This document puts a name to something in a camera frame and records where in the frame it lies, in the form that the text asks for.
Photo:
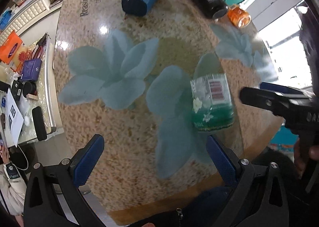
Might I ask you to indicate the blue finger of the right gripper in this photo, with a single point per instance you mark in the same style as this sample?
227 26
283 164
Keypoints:
278 103
279 88

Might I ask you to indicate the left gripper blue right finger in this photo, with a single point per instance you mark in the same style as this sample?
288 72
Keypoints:
257 196

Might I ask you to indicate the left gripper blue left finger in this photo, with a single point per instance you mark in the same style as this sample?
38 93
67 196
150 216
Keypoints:
42 207

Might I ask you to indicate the orange plastic cup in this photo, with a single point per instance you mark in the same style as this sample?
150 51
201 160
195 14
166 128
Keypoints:
239 18

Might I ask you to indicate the person's right hand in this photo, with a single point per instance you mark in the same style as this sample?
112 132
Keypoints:
301 159

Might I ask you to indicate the black glasses case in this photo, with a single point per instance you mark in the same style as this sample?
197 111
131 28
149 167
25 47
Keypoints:
39 124

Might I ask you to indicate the purple box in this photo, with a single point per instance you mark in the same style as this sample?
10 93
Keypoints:
30 70

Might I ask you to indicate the orange gift bag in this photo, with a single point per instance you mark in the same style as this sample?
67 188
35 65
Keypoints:
9 48

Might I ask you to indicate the white tufted low cabinet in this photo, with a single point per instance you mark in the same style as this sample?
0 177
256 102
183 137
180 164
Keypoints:
29 14

